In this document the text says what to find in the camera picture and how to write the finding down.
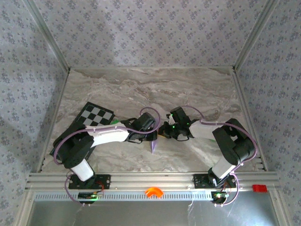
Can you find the orange curved plastic piece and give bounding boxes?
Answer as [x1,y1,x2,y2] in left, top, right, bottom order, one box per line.
[145,187,163,198]

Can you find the black and grey checkerboard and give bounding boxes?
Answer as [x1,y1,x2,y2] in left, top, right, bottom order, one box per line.
[49,101,116,161]

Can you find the grey metal panel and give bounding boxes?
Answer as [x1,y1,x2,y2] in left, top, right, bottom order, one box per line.
[28,200,280,226]

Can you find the small lit circuit board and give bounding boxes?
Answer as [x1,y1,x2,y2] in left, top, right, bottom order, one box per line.
[211,190,230,204]
[78,192,104,201]

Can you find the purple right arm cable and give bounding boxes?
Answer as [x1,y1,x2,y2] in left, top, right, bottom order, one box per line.
[180,105,259,207]

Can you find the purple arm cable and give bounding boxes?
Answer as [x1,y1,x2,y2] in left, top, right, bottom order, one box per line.
[53,107,161,207]
[180,105,259,207]

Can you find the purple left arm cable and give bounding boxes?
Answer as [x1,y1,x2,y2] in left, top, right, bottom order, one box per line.
[53,107,161,207]

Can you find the long aluminium base rail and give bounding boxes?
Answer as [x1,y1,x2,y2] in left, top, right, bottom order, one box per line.
[25,171,280,191]

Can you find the short aluminium table rail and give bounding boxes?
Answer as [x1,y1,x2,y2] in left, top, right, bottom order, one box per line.
[69,65,236,70]

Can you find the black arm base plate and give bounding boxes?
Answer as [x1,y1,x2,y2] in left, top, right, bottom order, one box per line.
[68,174,111,190]
[193,173,237,189]

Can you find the slotted grey cable duct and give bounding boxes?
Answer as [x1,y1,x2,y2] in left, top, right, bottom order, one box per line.
[34,191,271,202]

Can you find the aluminium table side rail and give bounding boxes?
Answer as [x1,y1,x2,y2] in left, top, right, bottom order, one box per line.
[231,69,269,172]
[35,69,71,173]

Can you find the aluminium frame post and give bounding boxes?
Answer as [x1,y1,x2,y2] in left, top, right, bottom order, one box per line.
[232,0,281,72]
[23,0,71,72]

